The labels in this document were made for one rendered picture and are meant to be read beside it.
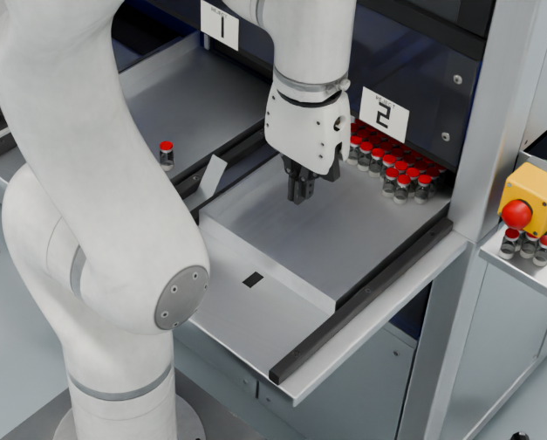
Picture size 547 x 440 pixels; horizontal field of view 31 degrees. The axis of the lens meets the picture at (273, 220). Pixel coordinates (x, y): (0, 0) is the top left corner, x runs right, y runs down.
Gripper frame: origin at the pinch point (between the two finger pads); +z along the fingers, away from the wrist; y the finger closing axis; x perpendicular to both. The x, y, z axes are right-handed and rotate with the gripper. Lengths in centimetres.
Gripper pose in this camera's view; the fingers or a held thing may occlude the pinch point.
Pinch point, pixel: (301, 185)
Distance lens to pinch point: 123.4
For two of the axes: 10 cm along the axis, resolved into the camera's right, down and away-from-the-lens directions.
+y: -7.5, -4.8, 4.6
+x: -6.6, 5.0, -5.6
